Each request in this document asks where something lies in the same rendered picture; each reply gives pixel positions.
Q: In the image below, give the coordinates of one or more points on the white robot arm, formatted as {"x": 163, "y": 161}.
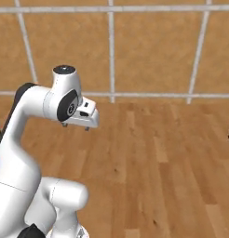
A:
{"x": 17, "y": 173}

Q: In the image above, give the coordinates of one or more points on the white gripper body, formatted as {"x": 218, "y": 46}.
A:
{"x": 88, "y": 121}

